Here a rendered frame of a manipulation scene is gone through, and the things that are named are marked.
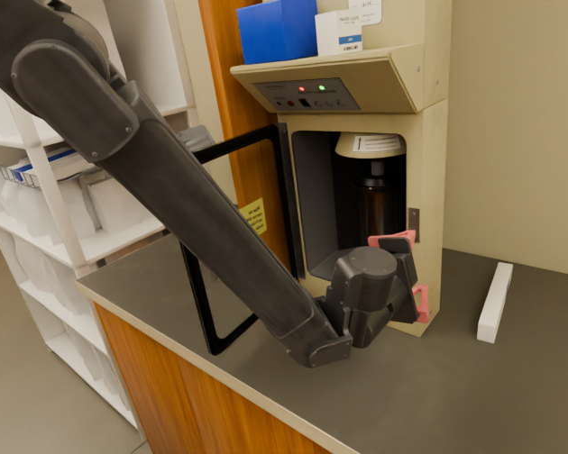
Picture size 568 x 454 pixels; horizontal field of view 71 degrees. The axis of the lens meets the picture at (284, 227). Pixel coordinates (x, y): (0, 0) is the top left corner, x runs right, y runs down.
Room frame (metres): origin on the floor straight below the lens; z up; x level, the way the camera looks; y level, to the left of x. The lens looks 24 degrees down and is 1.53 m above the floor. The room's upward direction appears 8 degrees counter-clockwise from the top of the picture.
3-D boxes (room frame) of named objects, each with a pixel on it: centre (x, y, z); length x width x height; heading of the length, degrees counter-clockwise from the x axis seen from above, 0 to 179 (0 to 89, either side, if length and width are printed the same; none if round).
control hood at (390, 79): (0.72, -0.10, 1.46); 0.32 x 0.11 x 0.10; 47
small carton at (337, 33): (0.69, -0.13, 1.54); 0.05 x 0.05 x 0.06; 32
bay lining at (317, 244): (0.85, -0.22, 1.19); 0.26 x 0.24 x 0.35; 47
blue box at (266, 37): (0.77, -0.04, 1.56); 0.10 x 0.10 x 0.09; 47
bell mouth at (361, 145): (0.82, -0.22, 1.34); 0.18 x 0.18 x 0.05
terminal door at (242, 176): (0.74, 0.08, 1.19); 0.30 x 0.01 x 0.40; 141
